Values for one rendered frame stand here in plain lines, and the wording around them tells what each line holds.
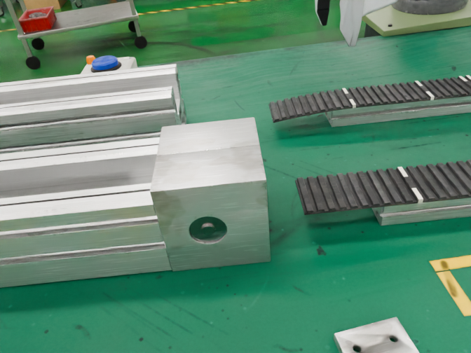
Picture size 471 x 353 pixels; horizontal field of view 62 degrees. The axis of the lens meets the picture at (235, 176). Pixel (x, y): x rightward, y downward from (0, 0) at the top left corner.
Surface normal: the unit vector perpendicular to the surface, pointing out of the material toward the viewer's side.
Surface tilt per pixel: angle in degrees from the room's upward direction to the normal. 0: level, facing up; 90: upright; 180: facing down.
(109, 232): 90
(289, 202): 0
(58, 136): 90
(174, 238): 90
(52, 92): 90
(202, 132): 0
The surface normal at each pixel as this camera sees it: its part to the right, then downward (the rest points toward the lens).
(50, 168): 0.05, 0.60
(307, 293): -0.09, -0.80
